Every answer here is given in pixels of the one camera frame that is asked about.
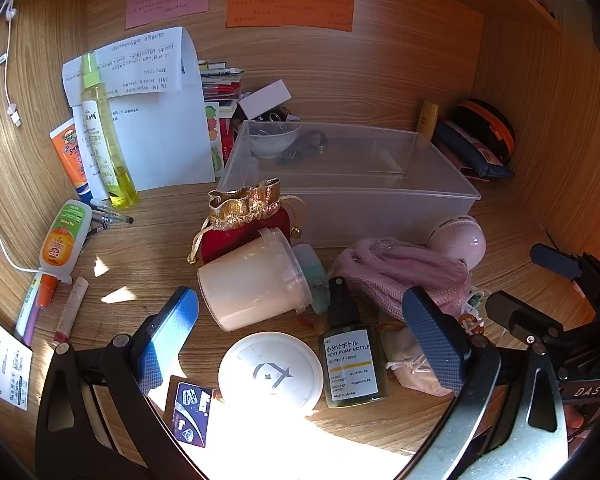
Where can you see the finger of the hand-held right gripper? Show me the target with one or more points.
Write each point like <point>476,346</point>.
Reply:
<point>520,320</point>
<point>555,260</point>

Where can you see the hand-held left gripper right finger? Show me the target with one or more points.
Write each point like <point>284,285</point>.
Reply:
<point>432,340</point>

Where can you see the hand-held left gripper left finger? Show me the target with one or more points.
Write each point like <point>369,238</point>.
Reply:
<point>170,330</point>

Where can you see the dark pump spray bottle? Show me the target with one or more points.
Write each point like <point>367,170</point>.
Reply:
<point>350,365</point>

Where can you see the white plastic jar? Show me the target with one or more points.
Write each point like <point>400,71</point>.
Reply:
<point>245,285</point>

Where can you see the clear plastic storage box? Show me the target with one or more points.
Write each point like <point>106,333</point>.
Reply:
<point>360,205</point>

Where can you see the wooden desktop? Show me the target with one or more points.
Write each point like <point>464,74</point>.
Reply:
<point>145,260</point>

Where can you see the pink round desktop device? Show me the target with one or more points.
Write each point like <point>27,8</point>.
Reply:
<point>460,245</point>

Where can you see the pink mesh bag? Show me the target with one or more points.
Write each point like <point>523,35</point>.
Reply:
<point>405,270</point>

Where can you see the dark blue card packet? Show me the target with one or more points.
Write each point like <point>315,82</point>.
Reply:
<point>190,410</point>

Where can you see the pink lip gloss tube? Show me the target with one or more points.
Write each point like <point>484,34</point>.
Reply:
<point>70,310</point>

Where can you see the white round lid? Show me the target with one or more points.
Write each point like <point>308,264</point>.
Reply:
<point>270,375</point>

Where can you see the clear pen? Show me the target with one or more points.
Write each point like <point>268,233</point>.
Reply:
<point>112,212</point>
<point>99,227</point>

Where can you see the orange highlighter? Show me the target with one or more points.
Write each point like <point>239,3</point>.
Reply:
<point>46,292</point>

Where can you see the light green small bottle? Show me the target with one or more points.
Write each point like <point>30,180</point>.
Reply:
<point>315,275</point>

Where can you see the navy pencil case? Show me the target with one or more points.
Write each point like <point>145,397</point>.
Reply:
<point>465,152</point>

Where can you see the purple highlighter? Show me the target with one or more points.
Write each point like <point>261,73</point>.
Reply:
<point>27,320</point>

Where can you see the black and orange round case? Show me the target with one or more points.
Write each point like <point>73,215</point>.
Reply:
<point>495,125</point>

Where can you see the white printed leaflet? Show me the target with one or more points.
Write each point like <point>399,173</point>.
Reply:
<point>0,360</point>

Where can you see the yellow-green spray bottle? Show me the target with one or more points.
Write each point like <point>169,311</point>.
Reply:
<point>112,160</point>

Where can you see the yellow cosmetic tube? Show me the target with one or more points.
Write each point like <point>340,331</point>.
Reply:
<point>427,117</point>

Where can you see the fruit sticker sheet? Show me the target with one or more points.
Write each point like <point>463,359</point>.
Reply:
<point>213,140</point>

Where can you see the white handwritten paper sheets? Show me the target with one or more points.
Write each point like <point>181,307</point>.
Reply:
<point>165,135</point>

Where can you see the white tube bottle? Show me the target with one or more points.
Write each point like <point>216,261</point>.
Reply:
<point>92,150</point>

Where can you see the red packet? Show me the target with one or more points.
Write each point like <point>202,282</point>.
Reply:
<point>227,140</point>

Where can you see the orange sunscreen tube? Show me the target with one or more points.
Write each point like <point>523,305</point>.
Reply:
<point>67,155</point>

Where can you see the white bowl with trinkets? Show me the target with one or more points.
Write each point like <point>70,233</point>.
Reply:
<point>275,142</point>

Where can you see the small white cardboard box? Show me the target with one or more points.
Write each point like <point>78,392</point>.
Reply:
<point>265,100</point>

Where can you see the orange paper note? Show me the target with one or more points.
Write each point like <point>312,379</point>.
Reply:
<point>290,12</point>

